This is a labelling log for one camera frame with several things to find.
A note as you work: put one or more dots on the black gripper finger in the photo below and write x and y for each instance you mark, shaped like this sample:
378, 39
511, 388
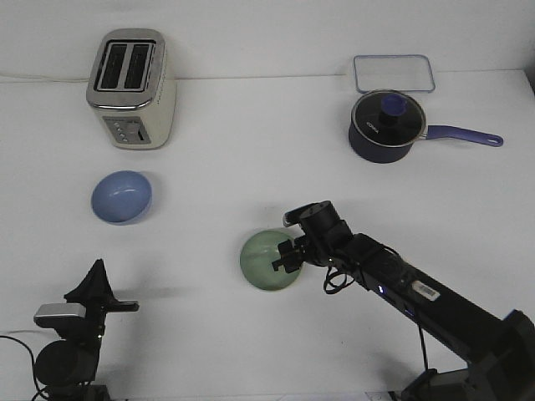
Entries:
292, 256
95, 286

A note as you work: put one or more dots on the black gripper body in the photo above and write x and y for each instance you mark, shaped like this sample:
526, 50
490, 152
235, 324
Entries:
325, 235
92, 324

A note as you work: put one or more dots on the green bowl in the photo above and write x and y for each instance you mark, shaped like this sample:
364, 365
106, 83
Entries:
256, 258

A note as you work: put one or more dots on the blue bowl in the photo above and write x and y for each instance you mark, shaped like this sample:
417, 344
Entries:
122, 198

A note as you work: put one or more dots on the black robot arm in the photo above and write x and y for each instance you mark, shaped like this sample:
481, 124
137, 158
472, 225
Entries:
67, 367
499, 353

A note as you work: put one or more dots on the dark blue saucepan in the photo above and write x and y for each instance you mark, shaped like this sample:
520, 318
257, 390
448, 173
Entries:
383, 154

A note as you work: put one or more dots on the glass pot lid blue knob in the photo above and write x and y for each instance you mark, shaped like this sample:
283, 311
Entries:
389, 118

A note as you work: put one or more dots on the clear blue-rimmed container lid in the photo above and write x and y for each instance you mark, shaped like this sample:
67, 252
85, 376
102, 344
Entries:
409, 73

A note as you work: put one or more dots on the cream and steel toaster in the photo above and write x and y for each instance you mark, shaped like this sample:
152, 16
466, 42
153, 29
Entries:
131, 89

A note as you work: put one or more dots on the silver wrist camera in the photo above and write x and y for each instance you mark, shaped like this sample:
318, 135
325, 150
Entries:
54, 315
292, 217

